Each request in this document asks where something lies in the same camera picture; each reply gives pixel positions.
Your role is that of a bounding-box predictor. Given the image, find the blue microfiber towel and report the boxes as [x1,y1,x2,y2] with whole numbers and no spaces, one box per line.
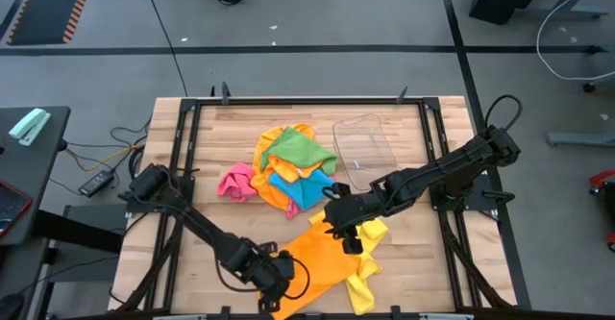
[267,168,338,213]

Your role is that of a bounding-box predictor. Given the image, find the dark side table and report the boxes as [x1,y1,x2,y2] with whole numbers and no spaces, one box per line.
[0,105,72,248]

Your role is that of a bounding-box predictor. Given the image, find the yellow microfiber towel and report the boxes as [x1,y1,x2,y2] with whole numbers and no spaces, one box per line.
[307,208,390,317]

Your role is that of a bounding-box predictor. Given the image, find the mint green stapler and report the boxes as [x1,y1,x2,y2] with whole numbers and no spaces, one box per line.
[8,108,53,147]

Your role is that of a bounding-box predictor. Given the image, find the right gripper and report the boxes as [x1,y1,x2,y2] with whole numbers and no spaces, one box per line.
[324,192,381,257]

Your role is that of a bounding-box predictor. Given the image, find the black power adapter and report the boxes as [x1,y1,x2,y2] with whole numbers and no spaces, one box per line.
[77,168,115,199]

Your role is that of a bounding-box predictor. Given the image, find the black orange-striped floor mat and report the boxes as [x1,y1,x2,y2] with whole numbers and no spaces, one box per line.
[5,0,96,47]

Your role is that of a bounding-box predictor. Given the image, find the orange microfiber towel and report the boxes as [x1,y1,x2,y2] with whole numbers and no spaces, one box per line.
[249,123,324,211]
[270,217,362,320]

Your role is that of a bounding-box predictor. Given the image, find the dark desk leg frame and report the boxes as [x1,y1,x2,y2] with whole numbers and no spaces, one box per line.
[28,203,130,320]

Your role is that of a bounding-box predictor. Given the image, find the pink microfiber towel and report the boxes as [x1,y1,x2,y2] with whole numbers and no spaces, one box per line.
[284,198,302,221]
[216,161,259,203]

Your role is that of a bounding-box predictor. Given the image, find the yellow floor cable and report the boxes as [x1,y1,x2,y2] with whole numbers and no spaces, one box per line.
[63,141,146,173]

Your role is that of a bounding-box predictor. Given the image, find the green microfiber towel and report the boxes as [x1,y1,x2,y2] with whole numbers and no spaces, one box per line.
[258,126,339,177]

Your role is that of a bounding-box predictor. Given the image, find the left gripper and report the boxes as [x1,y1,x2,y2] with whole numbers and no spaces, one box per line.
[257,250,297,314]

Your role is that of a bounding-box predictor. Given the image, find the clear plastic bin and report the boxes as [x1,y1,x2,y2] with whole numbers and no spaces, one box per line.
[332,112,403,192]

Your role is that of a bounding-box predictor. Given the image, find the black metal rig frame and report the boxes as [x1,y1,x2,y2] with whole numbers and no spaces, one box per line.
[112,96,532,320]

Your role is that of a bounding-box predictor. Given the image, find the red chair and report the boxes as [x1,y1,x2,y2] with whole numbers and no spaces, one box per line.
[588,167,615,253]

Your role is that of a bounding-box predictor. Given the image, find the white floor cable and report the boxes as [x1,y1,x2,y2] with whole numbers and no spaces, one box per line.
[535,0,615,83]

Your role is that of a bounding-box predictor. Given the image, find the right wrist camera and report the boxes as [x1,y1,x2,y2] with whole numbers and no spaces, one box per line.
[321,183,353,201]

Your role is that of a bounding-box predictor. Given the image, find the black floor cable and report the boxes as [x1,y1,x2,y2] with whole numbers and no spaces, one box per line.
[138,0,190,98]

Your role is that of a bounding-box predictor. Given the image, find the red phone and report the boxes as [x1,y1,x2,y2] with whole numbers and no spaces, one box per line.
[0,181,34,239]

